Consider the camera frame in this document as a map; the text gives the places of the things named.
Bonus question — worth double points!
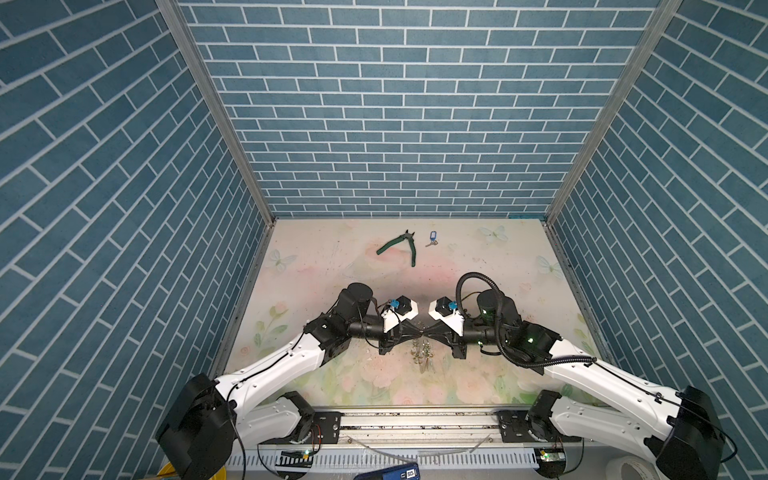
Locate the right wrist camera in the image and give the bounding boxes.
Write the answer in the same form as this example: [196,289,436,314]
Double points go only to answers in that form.
[429,297,465,337]

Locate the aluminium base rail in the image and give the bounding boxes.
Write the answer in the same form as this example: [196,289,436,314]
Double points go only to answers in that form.
[223,397,654,459]

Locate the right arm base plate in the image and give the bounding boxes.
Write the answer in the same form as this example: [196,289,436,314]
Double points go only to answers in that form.
[494,409,539,443]

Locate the green handled pliers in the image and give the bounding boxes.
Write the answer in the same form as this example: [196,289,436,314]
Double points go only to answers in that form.
[376,230,417,268]

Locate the white tape roll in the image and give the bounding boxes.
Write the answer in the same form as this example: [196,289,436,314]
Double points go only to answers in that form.
[605,456,658,480]

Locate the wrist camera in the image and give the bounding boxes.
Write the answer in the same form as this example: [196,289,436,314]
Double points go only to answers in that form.
[429,297,465,337]
[381,296,418,333]

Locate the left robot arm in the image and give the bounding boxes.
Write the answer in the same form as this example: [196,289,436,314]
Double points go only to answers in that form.
[155,282,419,479]

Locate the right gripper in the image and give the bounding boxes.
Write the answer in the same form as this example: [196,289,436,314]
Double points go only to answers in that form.
[421,317,507,358]

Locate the white cable duct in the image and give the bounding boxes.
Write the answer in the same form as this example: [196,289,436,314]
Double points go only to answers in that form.
[226,447,539,473]

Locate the blue tagged key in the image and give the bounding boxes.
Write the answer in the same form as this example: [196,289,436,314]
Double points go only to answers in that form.
[426,231,438,247]

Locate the metal key organizer ring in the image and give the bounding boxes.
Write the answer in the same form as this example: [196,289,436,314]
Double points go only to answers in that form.
[410,337,436,374]

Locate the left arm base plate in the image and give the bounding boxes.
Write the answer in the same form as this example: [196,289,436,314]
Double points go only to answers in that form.
[297,411,342,445]

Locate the yellow tape roll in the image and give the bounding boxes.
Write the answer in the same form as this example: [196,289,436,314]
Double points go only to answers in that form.
[157,461,228,480]

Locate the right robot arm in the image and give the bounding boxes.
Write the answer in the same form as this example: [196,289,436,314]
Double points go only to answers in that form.
[424,272,738,479]

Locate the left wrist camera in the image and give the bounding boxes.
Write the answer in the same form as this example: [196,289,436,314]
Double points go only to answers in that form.
[381,296,418,333]

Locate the blue device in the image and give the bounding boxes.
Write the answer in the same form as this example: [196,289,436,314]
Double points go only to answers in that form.
[354,463,421,480]

